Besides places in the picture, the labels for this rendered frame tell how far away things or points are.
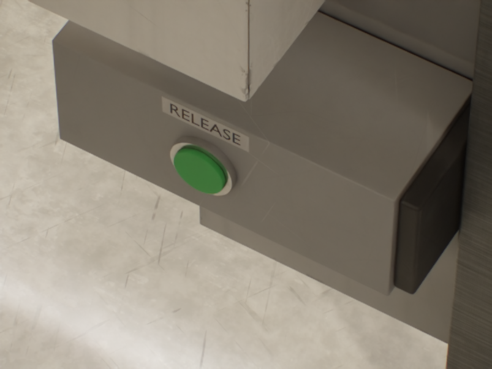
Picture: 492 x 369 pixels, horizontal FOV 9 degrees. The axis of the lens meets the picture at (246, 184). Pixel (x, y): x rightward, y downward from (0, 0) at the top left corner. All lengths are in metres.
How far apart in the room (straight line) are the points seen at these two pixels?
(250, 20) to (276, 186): 0.24
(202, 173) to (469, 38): 0.15
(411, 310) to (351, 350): 1.15
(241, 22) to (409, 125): 0.24
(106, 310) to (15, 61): 0.32
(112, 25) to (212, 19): 0.06
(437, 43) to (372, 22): 0.04
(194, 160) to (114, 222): 1.42
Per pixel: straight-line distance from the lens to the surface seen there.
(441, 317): 1.67
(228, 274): 2.88
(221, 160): 1.49
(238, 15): 1.25
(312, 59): 1.50
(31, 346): 2.84
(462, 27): 1.47
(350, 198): 1.46
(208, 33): 1.27
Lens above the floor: 2.34
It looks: 53 degrees down
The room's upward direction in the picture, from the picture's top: straight up
